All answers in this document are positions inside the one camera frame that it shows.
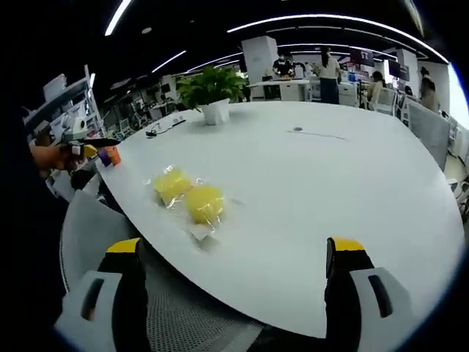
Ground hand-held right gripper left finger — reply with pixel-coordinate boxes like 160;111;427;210
54;237;149;352

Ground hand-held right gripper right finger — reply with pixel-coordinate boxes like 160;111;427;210
323;236;423;348

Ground square yellow silicone block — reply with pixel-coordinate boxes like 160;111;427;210
151;167;194;205

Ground clear plastic bag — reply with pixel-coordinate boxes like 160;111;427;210
142;164;245;251

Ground round yellow silicone block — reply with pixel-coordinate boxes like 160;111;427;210
184;185;226;226

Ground person's left hand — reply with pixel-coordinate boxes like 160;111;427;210
30;143;75;172

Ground metal storage shelf rack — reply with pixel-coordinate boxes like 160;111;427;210
21;64;104;147

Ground grey mesh office chair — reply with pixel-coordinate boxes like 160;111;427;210
59;189;265;352

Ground person's dark shirt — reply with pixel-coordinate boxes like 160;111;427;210
0;139;71;331

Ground straight ceiling light strip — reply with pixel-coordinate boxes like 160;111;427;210
104;0;132;37

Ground green potted plant white pot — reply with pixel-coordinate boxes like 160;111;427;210
174;65;251;126

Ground white square pillar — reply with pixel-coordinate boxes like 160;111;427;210
240;35;280;86

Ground grey desk partition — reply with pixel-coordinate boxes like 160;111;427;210
407;100;451;170

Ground white counter desk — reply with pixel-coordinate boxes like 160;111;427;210
248;78;320;103

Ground curved ceiling light strip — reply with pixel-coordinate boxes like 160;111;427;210
226;13;448;62

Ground black plug with white cable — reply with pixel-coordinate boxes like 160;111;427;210
144;123;173;139

